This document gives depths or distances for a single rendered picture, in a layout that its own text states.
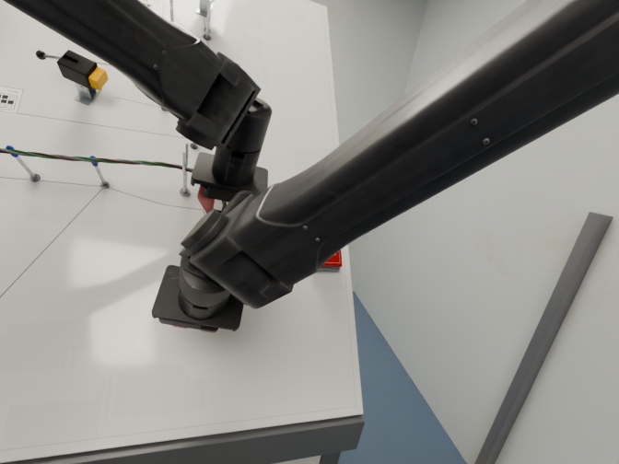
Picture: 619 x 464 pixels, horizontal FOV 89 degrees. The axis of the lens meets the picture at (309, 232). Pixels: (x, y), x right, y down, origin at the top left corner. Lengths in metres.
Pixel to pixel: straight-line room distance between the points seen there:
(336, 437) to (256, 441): 0.14
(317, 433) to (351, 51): 2.49
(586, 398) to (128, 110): 1.54
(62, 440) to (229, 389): 0.21
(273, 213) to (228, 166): 0.23
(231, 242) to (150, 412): 0.38
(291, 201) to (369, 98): 2.54
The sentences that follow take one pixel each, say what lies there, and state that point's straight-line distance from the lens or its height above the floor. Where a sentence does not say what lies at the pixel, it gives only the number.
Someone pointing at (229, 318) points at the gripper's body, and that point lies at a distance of 0.41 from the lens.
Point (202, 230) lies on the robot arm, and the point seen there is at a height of 1.23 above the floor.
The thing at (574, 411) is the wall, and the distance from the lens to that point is 1.53.
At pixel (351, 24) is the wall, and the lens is 2.74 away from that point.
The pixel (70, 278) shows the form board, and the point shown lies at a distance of 0.59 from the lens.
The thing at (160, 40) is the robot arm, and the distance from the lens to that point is 0.28.
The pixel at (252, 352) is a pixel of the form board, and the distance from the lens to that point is 0.56.
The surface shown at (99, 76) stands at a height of 1.34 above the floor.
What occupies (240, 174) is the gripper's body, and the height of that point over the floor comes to 1.24.
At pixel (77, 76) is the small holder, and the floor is 1.33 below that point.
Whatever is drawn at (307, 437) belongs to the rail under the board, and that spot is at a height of 0.85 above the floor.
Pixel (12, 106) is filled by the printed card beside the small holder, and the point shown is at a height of 1.27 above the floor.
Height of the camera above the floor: 1.31
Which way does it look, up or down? 16 degrees down
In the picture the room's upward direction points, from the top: 11 degrees clockwise
